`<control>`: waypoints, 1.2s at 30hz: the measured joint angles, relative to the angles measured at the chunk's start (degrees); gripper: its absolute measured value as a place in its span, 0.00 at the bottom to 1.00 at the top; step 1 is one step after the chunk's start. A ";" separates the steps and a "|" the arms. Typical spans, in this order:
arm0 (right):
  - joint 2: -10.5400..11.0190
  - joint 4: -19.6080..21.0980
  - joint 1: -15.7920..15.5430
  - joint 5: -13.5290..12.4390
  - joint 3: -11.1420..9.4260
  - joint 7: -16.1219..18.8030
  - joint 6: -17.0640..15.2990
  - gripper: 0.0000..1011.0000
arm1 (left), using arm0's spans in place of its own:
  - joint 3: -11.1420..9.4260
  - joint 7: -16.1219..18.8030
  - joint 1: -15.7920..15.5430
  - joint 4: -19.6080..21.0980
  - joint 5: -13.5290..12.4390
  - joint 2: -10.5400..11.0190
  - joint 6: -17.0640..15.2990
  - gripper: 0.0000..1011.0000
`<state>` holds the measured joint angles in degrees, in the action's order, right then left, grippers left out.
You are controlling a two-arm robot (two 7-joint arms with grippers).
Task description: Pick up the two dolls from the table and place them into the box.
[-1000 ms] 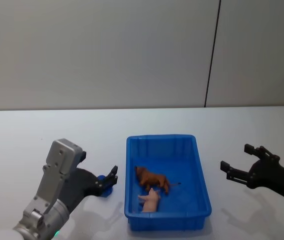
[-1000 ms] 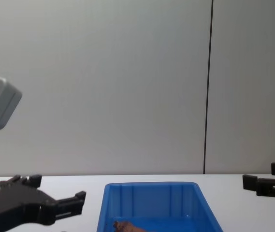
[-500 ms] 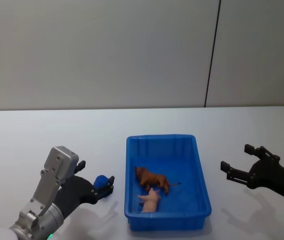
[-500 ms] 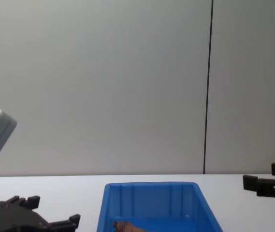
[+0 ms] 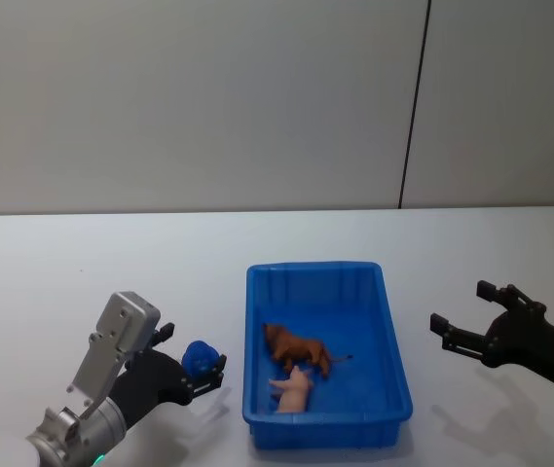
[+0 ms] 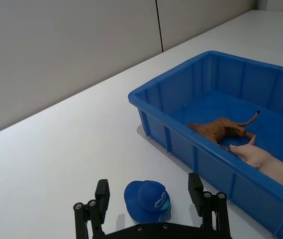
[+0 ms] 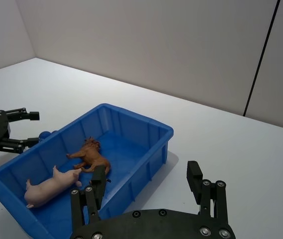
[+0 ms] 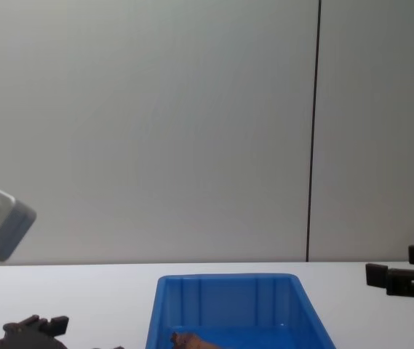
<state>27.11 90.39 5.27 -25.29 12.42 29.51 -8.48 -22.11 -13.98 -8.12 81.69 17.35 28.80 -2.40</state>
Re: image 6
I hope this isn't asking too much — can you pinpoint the pink toy pig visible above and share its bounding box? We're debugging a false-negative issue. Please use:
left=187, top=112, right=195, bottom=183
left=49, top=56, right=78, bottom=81
left=229, top=135, right=283, bottom=195

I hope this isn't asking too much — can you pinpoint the small blue toy cap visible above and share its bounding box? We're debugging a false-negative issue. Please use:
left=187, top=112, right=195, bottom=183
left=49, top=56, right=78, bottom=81
left=123, top=180, right=173, bottom=224

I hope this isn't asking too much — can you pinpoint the brown toy lion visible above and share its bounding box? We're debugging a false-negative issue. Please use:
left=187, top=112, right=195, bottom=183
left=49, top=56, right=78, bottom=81
left=186, top=110, right=261, bottom=152

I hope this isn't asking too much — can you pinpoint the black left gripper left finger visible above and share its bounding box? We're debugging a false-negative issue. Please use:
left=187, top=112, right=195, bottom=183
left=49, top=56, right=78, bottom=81
left=73, top=179, right=111, bottom=239

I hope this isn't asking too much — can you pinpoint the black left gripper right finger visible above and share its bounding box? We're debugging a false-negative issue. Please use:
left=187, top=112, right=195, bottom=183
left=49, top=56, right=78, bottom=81
left=188, top=172, right=232, bottom=239

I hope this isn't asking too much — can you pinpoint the blue plastic bin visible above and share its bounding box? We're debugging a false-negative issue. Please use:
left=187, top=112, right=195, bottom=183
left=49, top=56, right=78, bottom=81
left=128, top=50, right=283, bottom=239

